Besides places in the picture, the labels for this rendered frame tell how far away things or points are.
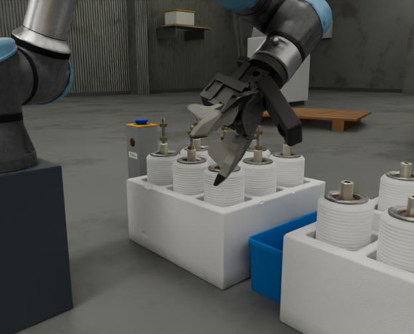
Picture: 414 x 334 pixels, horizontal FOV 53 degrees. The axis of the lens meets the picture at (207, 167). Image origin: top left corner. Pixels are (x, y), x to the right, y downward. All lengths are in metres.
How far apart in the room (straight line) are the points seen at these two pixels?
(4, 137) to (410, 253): 0.69
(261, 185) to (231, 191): 0.11
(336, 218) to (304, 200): 0.37
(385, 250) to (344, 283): 0.09
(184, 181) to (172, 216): 0.09
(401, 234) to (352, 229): 0.09
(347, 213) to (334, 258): 0.08
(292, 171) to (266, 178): 0.11
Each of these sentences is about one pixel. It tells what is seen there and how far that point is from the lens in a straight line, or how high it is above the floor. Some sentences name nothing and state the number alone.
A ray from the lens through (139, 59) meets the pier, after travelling 8.90.
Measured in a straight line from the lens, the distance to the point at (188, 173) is 1.00.
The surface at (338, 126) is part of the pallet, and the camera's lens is 3.53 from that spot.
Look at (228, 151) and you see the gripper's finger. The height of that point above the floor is 0.34.
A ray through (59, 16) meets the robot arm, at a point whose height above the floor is 0.58.
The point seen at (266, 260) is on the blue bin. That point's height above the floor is 0.09.
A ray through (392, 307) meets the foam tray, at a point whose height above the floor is 0.13.
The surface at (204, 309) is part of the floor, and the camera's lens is 0.89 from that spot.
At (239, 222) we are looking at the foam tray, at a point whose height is 0.15.
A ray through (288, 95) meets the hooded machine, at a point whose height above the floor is 0.16.
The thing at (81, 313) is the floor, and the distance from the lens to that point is 0.91.
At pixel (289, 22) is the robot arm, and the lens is 0.73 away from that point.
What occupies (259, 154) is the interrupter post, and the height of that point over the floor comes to 0.27.
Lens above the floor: 0.47
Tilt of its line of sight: 13 degrees down
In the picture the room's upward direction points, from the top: straight up
